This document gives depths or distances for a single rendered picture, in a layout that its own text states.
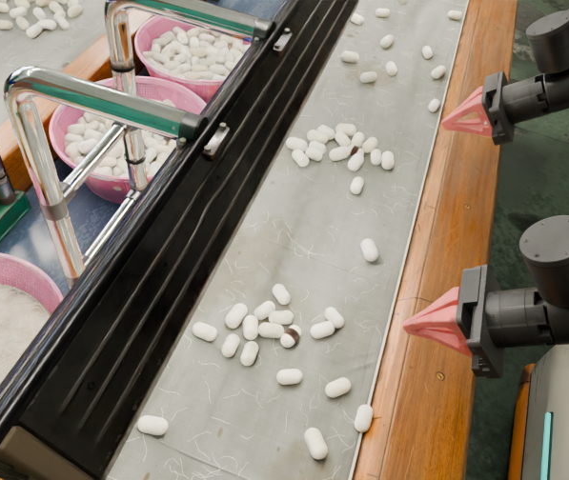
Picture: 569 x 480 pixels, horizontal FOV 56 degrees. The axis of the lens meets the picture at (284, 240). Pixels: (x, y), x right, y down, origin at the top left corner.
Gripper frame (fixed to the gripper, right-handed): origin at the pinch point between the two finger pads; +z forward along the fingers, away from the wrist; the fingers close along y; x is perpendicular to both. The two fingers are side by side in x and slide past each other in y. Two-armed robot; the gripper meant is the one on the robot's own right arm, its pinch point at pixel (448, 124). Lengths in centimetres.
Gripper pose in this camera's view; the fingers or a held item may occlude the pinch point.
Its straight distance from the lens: 90.7
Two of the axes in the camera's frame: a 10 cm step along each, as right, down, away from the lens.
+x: 5.3, 6.8, 5.1
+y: -3.2, 7.2, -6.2
